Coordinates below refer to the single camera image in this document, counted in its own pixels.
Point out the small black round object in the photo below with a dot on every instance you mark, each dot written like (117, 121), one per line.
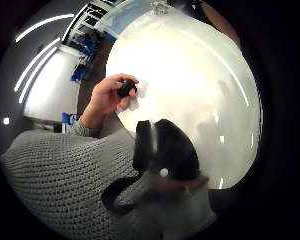
(126, 88)

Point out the person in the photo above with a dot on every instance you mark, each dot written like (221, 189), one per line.
(90, 186)

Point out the row of blue chairs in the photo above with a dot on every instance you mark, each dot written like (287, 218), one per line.
(85, 53)

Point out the black framed window wall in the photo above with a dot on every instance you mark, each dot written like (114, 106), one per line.
(88, 20)

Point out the blue chair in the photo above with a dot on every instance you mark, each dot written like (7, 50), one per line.
(67, 120)

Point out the clear plastic item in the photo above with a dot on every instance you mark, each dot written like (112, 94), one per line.
(160, 7)

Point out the small round ceiling lamp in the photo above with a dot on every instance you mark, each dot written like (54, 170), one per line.
(6, 121)

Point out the long ceiling light strip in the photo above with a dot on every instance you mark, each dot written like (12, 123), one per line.
(43, 24)
(36, 73)
(35, 63)

